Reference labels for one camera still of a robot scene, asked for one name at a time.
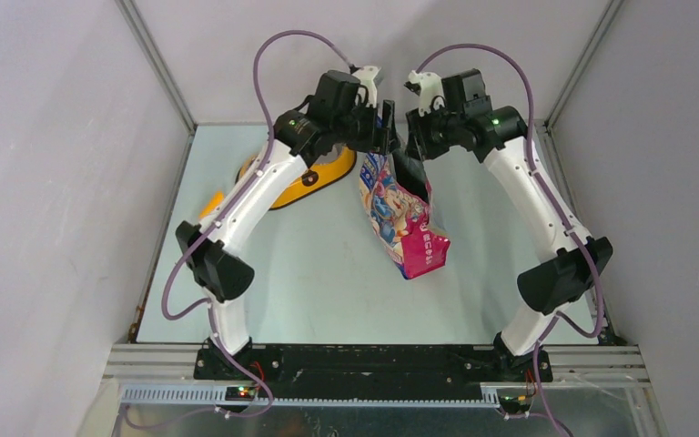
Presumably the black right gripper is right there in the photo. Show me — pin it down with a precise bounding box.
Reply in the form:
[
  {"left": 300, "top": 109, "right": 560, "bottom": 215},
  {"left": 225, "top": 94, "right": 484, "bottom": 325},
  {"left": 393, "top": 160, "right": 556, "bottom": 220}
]
[{"left": 406, "top": 101, "right": 464, "bottom": 161}]

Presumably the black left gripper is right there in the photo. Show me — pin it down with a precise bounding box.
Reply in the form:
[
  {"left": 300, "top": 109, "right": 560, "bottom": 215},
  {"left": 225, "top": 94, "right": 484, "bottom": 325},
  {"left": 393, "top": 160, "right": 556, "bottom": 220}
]
[{"left": 332, "top": 97, "right": 400, "bottom": 156}]

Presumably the colourful cat food bag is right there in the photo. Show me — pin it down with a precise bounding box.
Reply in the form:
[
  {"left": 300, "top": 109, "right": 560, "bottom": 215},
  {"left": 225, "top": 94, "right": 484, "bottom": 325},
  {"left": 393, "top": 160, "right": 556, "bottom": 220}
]
[{"left": 359, "top": 134, "right": 451, "bottom": 279}]

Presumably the yellow double pet bowl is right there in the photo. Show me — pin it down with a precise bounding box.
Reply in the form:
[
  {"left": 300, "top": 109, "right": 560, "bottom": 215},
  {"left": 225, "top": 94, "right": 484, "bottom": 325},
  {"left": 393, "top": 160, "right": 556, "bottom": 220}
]
[{"left": 270, "top": 144, "right": 358, "bottom": 210}]

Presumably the yellow plastic food scoop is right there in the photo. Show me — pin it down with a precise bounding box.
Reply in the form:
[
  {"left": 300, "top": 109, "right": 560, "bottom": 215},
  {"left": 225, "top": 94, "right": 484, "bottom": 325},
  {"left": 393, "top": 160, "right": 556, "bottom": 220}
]
[{"left": 198, "top": 191, "right": 225, "bottom": 219}]

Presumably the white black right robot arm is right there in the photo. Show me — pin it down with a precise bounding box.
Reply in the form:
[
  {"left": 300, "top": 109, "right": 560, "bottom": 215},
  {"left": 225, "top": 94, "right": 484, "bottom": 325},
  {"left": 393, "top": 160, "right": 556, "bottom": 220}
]
[{"left": 405, "top": 69, "right": 613, "bottom": 381}]

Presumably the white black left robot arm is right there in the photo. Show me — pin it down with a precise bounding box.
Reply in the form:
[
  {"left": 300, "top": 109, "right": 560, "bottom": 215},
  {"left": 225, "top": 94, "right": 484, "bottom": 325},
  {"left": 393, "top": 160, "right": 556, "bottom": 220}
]
[{"left": 176, "top": 66, "right": 394, "bottom": 380}]

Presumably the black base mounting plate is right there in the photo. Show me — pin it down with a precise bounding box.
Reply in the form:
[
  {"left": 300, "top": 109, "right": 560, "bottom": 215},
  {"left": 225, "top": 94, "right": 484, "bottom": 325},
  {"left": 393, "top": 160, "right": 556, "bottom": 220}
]
[{"left": 193, "top": 343, "right": 554, "bottom": 401}]

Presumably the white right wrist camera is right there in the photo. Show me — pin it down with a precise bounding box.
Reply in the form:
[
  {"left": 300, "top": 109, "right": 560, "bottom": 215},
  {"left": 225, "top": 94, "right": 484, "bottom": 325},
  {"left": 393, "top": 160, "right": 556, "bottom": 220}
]
[{"left": 405, "top": 70, "right": 445, "bottom": 117}]

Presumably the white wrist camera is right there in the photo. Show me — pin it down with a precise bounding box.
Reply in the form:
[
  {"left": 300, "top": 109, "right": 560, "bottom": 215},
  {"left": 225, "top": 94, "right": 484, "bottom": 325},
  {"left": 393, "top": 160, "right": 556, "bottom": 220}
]
[
  {"left": 351, "top": 66, "right": 383, "bottom": 109},
  {"left": 405, "top": 70, "right": 445, "bottom": 117}
]

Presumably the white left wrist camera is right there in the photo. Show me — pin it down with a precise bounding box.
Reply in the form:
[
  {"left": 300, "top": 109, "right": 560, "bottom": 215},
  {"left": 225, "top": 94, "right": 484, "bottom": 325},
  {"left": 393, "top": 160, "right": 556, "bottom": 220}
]
[{"left": 351, "top": 66, "right": 383, "bottom": 109}]

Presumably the aluminium right corner post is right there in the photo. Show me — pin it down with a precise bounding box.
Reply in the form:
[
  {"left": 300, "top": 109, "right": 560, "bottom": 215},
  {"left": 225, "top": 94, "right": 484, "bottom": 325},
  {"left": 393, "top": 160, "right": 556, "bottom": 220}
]
[{"left": 544, "top": 0, "right": 625, "bottom": 129}]

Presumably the aluminium corner post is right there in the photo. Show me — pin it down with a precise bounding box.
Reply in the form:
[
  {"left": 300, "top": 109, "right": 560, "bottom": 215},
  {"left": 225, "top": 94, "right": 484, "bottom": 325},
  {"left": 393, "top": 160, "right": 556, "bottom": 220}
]
[
  {"left": 544, "top": 0, "right": 625, "bottom": 129},
  {"left": 115, "top": 0, "right": 198, "bottom": 135}
]

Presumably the aluminium front frame rail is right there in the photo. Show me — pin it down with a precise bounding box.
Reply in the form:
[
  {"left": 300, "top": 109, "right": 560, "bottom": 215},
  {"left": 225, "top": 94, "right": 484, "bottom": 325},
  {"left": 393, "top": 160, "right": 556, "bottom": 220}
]
[{"left": 104, "top": 344, "right": 663, "bottom": 436}]

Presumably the aluminium left corner post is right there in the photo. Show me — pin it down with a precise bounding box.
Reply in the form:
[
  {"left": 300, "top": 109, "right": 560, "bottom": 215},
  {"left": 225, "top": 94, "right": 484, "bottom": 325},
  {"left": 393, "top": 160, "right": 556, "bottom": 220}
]
[{"left": 115, "top": 0, "right": 198, "bottom": 135}]

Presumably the grey slotted cable duct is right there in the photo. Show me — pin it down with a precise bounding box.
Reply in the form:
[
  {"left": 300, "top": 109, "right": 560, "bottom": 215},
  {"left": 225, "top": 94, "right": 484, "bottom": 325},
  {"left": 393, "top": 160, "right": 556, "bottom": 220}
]
[{"left": 120, "top": 383, "right": 500, "bottom": 408}]

